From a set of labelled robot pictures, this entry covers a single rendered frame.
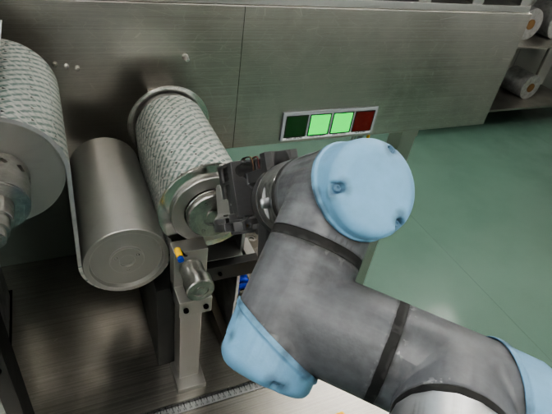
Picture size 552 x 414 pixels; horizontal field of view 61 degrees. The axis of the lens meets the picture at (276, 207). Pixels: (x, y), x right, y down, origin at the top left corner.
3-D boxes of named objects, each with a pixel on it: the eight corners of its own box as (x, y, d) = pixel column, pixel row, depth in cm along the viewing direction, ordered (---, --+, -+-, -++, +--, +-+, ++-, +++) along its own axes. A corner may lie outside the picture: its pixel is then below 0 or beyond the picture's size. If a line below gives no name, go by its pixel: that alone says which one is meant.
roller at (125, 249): (87, 298, 68) (77, 236, 61) (72, 196, 86) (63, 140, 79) (169, 282, 73) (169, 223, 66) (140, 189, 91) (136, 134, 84)
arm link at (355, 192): (308, 219, 30) (356, 108, 32) (251, 223, 40) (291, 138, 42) (398, 269, 33) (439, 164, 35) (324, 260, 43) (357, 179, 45)
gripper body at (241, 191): (271, 162, 59) (315, 146, 48) (281, 229, 59) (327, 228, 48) (213, 168, 56) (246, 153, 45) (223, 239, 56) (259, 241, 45)
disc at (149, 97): (131, 163, 87) (124, 89, 78) (130, 163, 87) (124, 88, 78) (208, 154, 92) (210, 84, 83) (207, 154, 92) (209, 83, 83)
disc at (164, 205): (159, 255, 69) (155, 172, 60) (158, 252, 69) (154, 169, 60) (253, 236, 74) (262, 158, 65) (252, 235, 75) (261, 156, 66)
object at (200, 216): (189, 197, 62) (241, 192, 65) (185, 189, 63) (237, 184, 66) (186, 240, 66) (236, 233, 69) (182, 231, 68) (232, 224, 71)
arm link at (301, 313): (352, 434, 29) (414, 271, 31) (196, 356, 32) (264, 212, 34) (352, 418, 36) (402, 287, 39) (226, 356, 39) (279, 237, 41)
